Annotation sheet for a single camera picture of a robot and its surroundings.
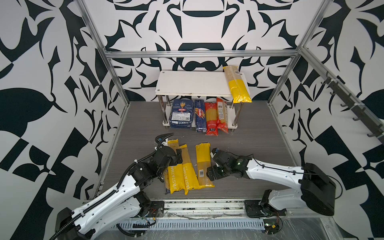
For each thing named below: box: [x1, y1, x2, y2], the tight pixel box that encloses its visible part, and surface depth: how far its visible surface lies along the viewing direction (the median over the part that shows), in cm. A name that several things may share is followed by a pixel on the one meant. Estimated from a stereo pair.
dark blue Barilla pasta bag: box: [169, 98, 194, 129], surface depth 98 cm
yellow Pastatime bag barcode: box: [223, 65, 252, 104], surface depth 78 cm
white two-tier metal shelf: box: [154, 70, 251, 131], surface depth 88 cm
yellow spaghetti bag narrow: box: [195, 143, 215, 189], surface depth 89 cm
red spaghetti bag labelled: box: [216, 97, 229, 136], surface depth 100 cm
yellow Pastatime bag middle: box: [179, 144, 201, 195], surface depth 85 cm
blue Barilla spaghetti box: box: [194, 99, 207, 133], surface depth 101 cm
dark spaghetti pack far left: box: [164, 169, 171, 195], surface depth 82 cm
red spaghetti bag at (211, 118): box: [205, 102, 219, 136], surface depth 101 cm
